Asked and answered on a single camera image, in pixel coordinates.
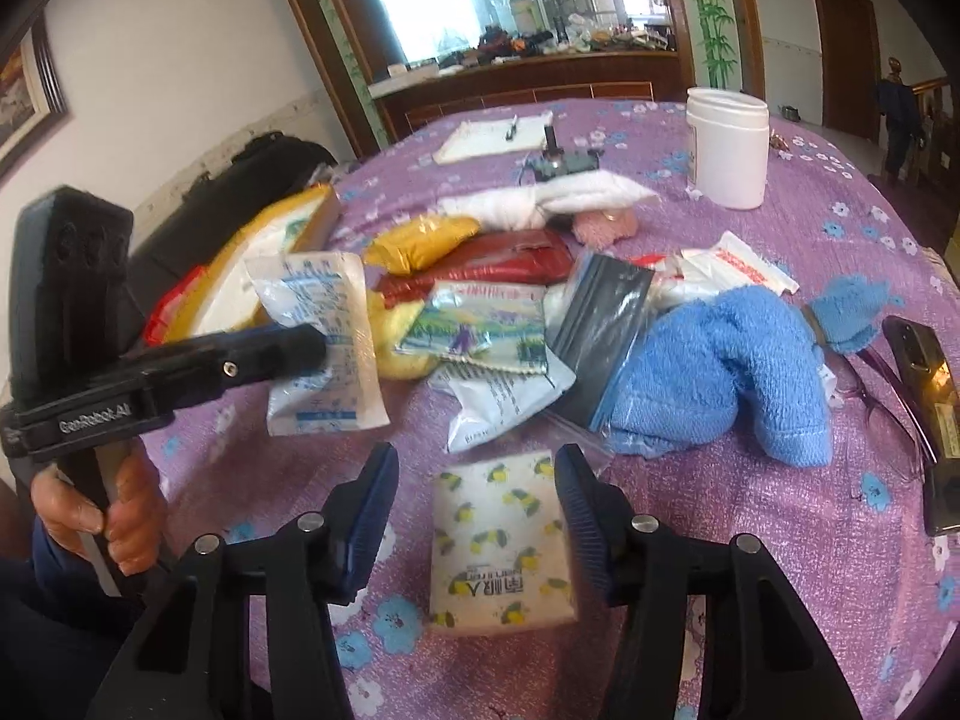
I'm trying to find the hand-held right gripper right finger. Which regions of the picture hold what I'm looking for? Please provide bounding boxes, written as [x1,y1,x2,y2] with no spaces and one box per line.
[553,444,863,720]

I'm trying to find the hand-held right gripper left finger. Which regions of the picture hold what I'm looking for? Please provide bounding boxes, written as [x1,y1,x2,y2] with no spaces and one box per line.
[86,441,400,720]

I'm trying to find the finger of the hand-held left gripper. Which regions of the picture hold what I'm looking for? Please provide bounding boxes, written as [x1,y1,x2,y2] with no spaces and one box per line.
[172,324,328,411]

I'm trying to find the lemon print tissue pack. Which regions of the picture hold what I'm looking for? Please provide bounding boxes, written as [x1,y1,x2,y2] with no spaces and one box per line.
[429,450,580,635]

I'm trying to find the yellow cardboard box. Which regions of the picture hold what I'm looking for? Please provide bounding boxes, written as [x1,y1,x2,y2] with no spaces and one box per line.
[146,184,342,338]

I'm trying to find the white blue print packet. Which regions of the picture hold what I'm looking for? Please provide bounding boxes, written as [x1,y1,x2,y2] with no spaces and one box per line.
[244,251,392,437]

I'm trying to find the blue towel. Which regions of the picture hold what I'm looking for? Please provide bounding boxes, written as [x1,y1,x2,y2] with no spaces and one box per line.
[604,285,835,470]

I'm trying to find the landscape print packet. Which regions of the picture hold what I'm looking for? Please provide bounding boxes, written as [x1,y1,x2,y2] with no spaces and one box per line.
[394,283,552,376]

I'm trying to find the pink plush toy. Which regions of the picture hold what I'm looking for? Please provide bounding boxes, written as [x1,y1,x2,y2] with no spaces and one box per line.
[574,208,638,245]

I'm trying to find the white towel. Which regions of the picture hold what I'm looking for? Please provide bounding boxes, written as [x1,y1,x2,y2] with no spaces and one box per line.
[437,171,661,230]

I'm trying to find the person's left forearm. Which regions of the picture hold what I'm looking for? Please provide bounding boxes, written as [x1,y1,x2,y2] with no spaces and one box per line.
[0,532,151,720]

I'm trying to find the person's left hand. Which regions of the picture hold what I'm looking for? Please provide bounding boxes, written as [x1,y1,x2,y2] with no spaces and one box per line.
[31,454,167,578]

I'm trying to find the red plastic bag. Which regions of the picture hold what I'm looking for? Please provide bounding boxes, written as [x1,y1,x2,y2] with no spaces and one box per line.
[146,274,200,338]

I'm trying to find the yellow plastic packet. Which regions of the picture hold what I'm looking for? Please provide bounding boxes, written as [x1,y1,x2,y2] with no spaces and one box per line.
[364,216,481,275]
[367,292,443,380]

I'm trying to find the black sofa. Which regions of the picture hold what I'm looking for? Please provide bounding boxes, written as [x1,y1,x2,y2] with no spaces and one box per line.
[124,133,342,338]

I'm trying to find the dark zip bag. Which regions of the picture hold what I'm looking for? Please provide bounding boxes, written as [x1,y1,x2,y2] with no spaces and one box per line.
[544,251,657,432]

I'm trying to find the framed painting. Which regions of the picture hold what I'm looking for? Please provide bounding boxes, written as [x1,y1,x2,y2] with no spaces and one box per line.
[0,22,72,181]

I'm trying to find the red plastic packet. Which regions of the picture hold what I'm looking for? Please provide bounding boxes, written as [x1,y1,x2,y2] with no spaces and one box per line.
[375,229,575,308]

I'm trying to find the white sachet red print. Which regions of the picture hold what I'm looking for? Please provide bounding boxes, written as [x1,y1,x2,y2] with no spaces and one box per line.
[679,231,800,297]

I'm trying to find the white notebook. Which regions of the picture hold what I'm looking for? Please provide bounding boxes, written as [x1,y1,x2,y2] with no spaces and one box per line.
[433,114,556,164]

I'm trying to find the small blue cloth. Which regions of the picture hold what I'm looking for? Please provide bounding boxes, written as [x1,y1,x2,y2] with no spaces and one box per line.
[806,276,893,355]

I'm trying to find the eyeglasses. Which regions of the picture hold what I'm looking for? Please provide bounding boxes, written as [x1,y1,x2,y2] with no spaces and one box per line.
[832,345,938,500]

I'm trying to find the bamboo print panel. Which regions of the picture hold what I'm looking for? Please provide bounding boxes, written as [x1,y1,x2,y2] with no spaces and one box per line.
[300,0,376,95]
[671,0,740,91]

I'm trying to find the black electric motor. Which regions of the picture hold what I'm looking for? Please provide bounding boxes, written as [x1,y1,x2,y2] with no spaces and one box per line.
[525,127,601,181]

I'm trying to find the wooden brick pattern cabinet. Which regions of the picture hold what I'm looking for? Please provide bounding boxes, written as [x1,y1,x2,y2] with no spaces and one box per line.
[367,49,695,155]

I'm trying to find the white plastic jar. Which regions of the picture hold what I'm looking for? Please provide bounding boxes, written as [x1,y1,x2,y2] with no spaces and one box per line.
[686,88,770,209]

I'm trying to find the pile of assorted clutter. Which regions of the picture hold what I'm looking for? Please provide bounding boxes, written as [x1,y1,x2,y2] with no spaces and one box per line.
[390,19,672,80]

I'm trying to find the brown wooden door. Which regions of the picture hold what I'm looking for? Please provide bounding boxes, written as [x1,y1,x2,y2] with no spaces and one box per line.
[810,0,882,143]

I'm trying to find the etched wall mirror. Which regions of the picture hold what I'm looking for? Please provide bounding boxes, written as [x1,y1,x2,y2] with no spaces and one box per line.
[330,0,676,65]

